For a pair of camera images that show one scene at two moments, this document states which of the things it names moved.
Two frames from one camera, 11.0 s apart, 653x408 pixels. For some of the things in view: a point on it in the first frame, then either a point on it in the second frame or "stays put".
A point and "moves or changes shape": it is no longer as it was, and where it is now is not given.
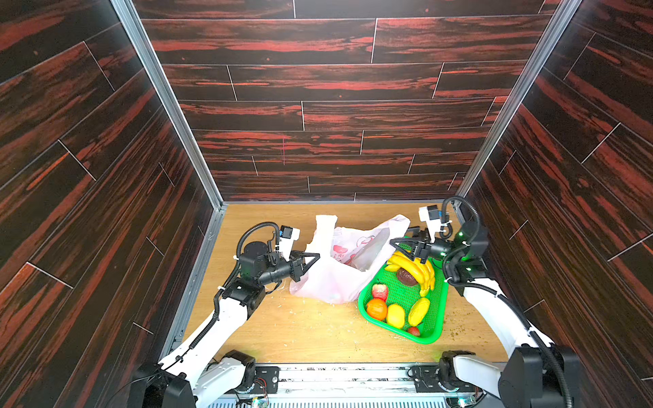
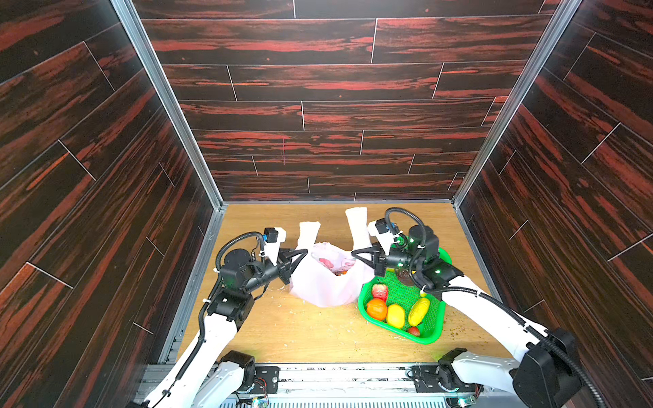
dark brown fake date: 405,277 stays put
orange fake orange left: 377,308 stays put
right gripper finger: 419,249 → 374,256
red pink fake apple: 380,291 stays put
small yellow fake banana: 418,311 stays put
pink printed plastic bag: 344,255 moves or changes shape
